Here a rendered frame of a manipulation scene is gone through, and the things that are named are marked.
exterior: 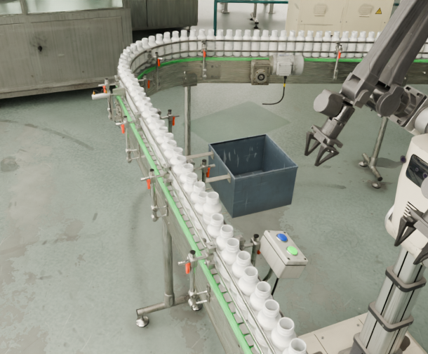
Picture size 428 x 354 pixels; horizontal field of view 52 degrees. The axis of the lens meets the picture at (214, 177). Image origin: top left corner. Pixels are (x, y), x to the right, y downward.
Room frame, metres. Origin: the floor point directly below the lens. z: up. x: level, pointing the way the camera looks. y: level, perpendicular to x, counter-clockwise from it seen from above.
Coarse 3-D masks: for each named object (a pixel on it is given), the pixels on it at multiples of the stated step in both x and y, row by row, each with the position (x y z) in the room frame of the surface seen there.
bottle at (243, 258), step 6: (240, 252) 0.88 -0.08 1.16; (246, 252) 0.88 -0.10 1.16; (240, 258) 0.85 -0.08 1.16; (246, 258) 0.88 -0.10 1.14; (234, 264) 0.87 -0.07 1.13; (240, 264) 0.85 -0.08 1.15; (246, 264) 0.85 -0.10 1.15; (234, 270) 0.85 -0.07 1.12; (240, 270) 0.84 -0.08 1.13; (234, 276) 0.84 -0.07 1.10; (240, 276) 0.84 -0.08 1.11; (234, 288) 0.84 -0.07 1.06; (234, 294) 0.84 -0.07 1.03
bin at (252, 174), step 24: (216, 144) 1.83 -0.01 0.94; (240, 144) 1.88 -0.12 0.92; (264, 144) 1.93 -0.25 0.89; (216, 168) 1.72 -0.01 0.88; (240, 168) 1.88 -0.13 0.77; (264, 168) 1.91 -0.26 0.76; (288, 168) 1.63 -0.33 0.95; (240, 192) 1.55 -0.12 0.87; (264, 192) 1.59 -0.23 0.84; (288, 192) 1.64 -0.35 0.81
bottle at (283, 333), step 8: (280, 320) 0.66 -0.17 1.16; (288, 320) 0.66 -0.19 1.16; (280, 328) 0.64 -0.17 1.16; (288, 328) 0.67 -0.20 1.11; (272, 336) 0.64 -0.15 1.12; (280, 336) 0.64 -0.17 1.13; (288, 336) 0.63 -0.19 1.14; (296, 336) 0.65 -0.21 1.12; (272, 344) 0.64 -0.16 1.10; (280, 344) 0.62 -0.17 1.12; (288, 344) 0.62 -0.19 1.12; (280, 352) 0.62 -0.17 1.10
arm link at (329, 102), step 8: (320, 96) 1.21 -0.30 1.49; (328, 96) 1.18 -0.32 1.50; (336, 96) 1.19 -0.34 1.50; (344, 96) 1.22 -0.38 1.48; (360, 96) 1.19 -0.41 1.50; (368, 96) 1.20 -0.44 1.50; (320, 104) 1.19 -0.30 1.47; (328, 104) 1.17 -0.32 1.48; (336, 104) 1.18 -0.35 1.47; (352, 104) 1.19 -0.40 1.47; (360, 104) 1.20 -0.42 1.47; (320, 112) 1.18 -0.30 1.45; (328, 112) 1.17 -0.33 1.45; (336, 112) 1.18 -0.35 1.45
